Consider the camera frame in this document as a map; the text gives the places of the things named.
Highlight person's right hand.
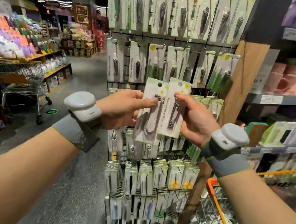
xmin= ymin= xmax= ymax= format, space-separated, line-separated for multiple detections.
xmin=167 ymin=91 xmax=225 ymax=150

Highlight person's left hand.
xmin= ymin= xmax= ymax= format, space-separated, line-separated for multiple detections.
xmin=93 ymin=85 xmax=159 ymax=138

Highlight white carded nail clipper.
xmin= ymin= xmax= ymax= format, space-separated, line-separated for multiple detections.
xmin=156 ymin=76 xmax=193 ymax=140
xmin=132 ymin=77 xmax=171 ymax=146

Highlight orange wire shopping cart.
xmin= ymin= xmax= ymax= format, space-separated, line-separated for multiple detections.
xmin=193 ymin=151 xmax=296 ymax=224

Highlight rows of hung nail clipper packs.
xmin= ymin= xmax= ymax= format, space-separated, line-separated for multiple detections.
xmin=69 ymin=0 xmax=259 ymax=224

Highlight person's left forearm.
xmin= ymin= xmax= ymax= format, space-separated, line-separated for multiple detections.
xmin=0 ymin=119 xmax=82 ymax=224

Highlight wooden laundry shelf unit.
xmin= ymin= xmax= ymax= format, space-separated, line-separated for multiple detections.
xmin=24 ymin=43 xmax=77 ymax=97

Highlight large white product box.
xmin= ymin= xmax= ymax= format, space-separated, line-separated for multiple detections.
xmin=251 ymin=47 xmax=281 ymax=97

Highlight empty silver shopping cart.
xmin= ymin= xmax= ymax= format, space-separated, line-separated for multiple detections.
xmin=0 ymin=55 xmax=59 ymax=128

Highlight grey wrist tracker band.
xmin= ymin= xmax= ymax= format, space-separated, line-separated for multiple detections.
xmin=197 ymin=119 xmax=258 ymax=183
xmin=49 ymin=87 xmax=107 ymax=155

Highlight teal orange box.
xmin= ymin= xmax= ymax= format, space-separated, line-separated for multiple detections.
xmin=243 ymin=120 xmax=269 ymax=149

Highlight green floor sticker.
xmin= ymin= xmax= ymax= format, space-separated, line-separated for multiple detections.
xmin=45 ymin=107 xmax=59 ymax=117

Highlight green white box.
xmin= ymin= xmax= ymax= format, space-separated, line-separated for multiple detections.
xmin=260 ymin=117 xmax=296 ymax=151

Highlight distant goods display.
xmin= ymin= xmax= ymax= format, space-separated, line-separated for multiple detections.
xmin=59 ymin=2 xmax=112 ymax=61

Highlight row of pastel laundry bottles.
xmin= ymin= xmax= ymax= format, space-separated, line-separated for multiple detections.
xmin=0 ymin=11 xmax=66 ymax=66

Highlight wooden post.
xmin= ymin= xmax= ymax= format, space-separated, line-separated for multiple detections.
xmin=176 ymin=35 xmax=271 ymax=224

